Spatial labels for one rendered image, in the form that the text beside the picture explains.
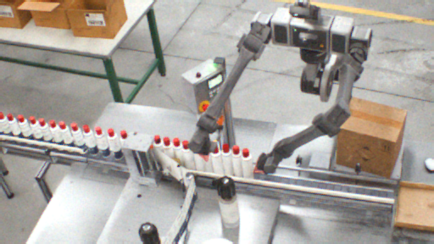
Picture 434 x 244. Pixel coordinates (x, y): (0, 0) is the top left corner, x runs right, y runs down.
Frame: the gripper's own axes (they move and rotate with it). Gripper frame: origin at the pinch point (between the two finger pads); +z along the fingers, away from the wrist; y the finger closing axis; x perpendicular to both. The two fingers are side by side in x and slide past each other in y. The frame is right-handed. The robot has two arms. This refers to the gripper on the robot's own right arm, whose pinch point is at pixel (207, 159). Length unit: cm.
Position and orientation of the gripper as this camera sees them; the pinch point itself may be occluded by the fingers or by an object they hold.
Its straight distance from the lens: 266.5
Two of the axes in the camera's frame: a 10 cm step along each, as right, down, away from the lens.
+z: 1.1, 7.4, 6.7
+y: 9.5, 1.2, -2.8
